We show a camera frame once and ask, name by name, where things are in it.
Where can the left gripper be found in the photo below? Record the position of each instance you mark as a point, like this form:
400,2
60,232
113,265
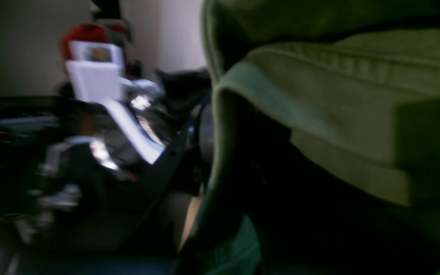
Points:
162,106

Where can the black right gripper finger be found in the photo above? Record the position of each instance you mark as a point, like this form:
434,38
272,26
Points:
93,192

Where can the green t-shirt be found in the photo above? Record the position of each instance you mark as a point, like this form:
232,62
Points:
326,139

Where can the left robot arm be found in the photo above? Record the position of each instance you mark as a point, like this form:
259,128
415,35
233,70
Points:
23,144

